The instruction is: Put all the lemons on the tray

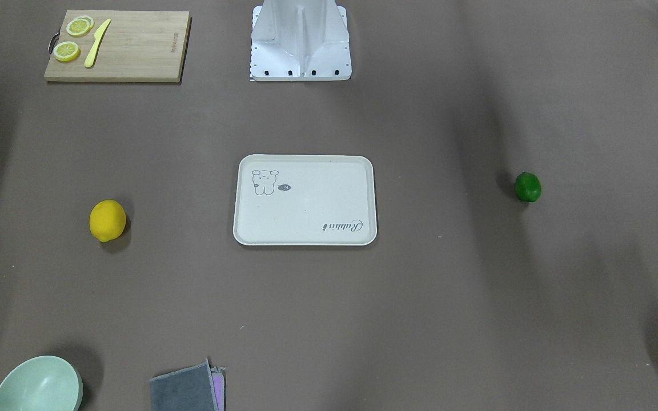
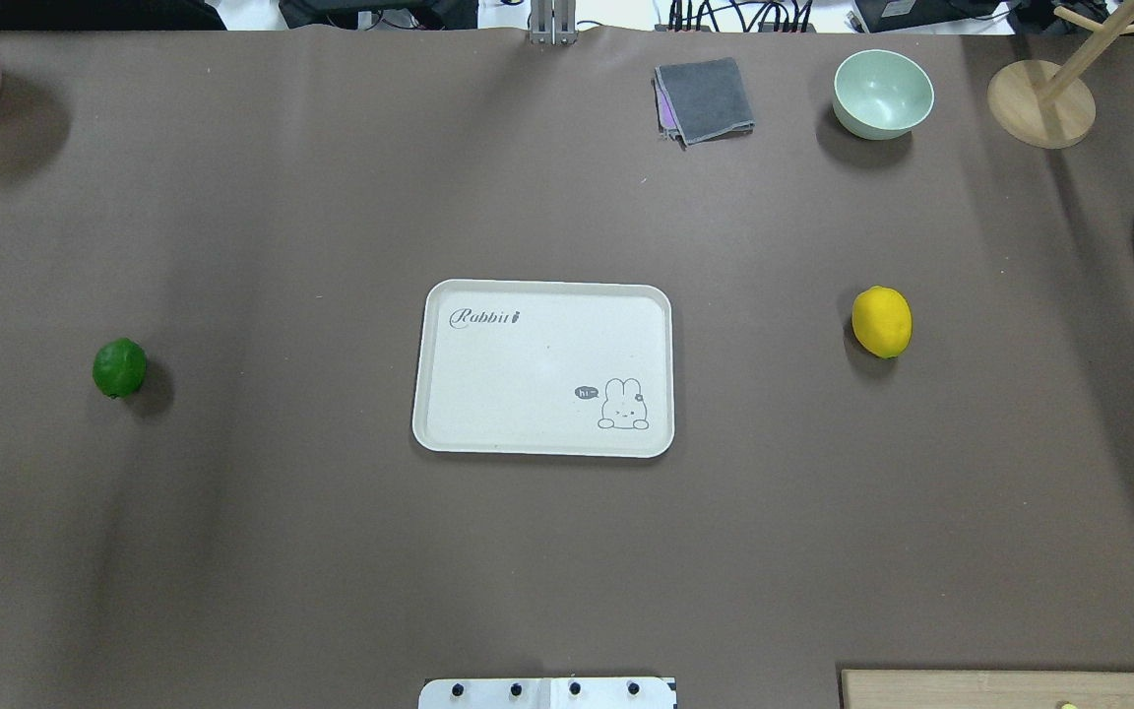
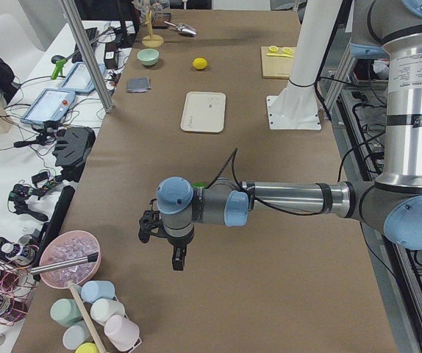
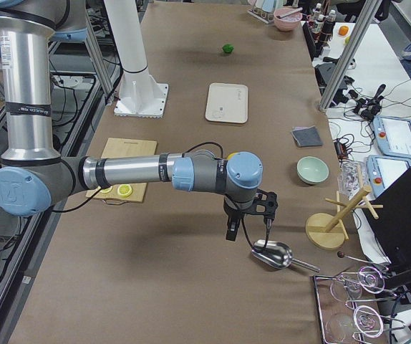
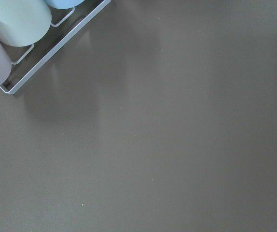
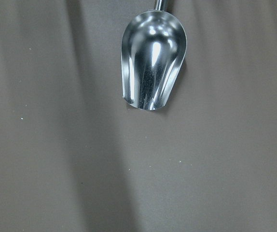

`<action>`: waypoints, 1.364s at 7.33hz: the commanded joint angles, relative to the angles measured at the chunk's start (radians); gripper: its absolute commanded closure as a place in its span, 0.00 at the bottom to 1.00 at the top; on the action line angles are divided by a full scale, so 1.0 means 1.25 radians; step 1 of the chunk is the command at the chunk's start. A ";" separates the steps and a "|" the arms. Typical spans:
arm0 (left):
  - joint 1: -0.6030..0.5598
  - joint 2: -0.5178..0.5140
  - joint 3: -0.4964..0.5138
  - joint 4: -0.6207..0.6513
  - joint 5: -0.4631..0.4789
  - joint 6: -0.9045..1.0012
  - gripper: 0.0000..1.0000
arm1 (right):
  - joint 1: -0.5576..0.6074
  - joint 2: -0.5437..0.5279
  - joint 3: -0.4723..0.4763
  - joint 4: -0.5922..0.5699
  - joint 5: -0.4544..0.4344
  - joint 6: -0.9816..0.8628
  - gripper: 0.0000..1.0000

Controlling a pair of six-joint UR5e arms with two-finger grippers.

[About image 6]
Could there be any shiny metal scoop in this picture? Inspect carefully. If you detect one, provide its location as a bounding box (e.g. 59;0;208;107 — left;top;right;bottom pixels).
121;0;187;111

